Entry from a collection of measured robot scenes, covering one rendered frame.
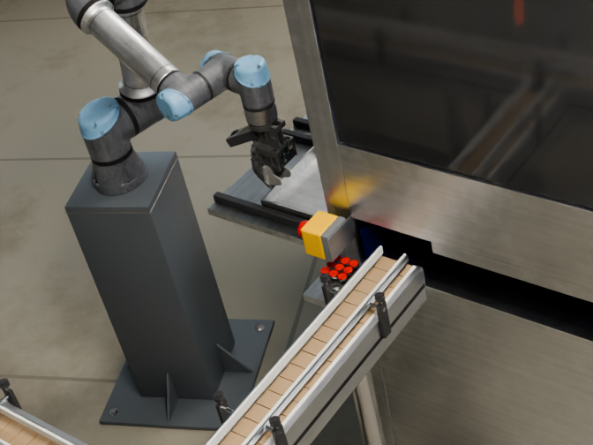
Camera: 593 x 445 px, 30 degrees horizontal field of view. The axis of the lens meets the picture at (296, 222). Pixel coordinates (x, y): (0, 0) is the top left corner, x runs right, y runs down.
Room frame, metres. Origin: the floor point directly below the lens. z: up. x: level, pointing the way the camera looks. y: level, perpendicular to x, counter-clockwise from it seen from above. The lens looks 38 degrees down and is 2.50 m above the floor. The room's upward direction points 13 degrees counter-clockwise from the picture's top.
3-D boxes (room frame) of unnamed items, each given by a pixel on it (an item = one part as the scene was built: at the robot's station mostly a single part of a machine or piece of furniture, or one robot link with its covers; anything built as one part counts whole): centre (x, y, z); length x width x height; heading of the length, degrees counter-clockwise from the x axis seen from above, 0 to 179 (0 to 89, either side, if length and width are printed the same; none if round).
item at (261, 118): (2.16, 0.02, 1.13); 0.08 x 0.08 x 0.05
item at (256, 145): (2.15, 0.02, 1.05); 0.09 x 0.08 x 0.12; 46
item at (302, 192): (2.10, -0.14, 0.90); 0.34 x 0.26 x 0.04; 47
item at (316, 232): (1.83, -0.05, 0.99); 0.08 x 0.07 x 0.07; 46
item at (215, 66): (2.23, 0.09, 1.21); 0.11 x 0.11 x 0.08; 35
